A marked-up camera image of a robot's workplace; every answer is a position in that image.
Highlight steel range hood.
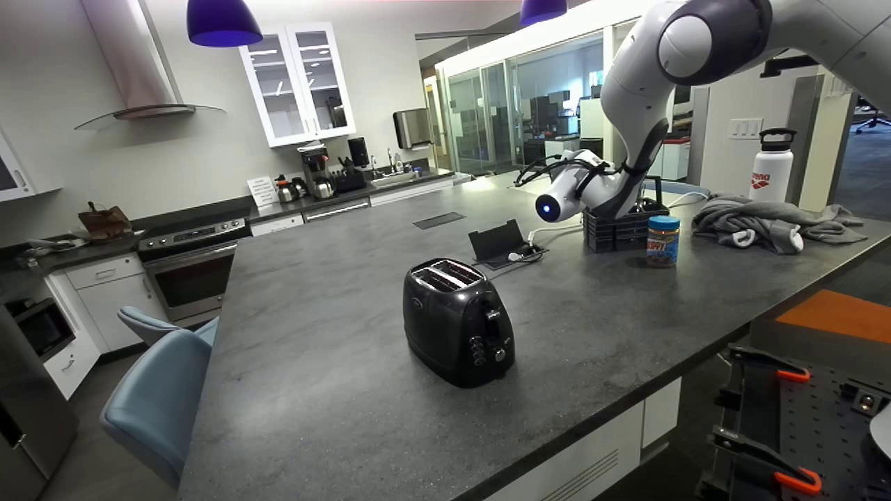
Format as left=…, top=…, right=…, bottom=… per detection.
left=72, top=0, right=225, bottom=133

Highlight grey crumpled cloth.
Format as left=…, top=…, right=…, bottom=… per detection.
left=691, top=194, right=871, bottom=258

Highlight white water bottle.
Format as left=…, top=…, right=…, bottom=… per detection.
left=747, top=124, right=798, bottom=209

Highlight wall paper towel dispenser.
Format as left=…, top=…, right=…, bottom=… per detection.
left=390, top=106, right=438, bottom=152

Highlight black pop-up outlet box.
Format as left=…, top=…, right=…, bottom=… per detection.
left=464, top=217, right=546, bottom=272

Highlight countertop vent grille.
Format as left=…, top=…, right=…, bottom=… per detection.
left=413, top=209, right=468, bottom=233

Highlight blue pendant lamp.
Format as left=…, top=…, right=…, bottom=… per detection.
left=516, top=0, right=570, bottom=31
left=183, top=0, right=264, bottom=50

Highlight black mesh utensil holder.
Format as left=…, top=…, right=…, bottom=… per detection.
left=581, top=171, right=673, bottom=256

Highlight white glass-door wall cabinet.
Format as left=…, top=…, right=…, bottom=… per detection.
left=236, top=23, right=363, bottom=152

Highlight blue-lidded jar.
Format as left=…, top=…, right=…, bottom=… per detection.
left=644, top=215, right=681, bottom=270

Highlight light blue chair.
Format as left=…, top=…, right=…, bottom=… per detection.
left=98, top=315, right=222, bottom=490
left=115, top=302, right=180, bottom=348

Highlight stainless steel stove oven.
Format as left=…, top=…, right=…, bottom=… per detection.
left=136, top=215, right=253, bottom=329

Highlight orange-handled black clamp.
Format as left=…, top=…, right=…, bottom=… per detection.
left=722, top=341, right=816, bottom=390
left=709, top=426, right=828, bottom=499

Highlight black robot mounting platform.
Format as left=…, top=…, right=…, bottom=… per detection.
left=693, top=341, right=891, bottom=501

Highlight stainless steel refrigerator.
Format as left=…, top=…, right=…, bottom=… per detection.
left=0, top=302, right=80, bottom=501

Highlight black two-slot toaster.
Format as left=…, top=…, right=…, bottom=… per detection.
left=400, top=256, right=521, bottom=390

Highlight white base cabinets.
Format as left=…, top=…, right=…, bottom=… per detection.
left=42, top=251, right=173, bottom=404

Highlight white cable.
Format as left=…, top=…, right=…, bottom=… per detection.
left=525, top=224, right=591, bottom=254

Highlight black coffee maker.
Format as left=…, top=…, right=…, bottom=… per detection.
left=296, top=141, right=340, bottom=202

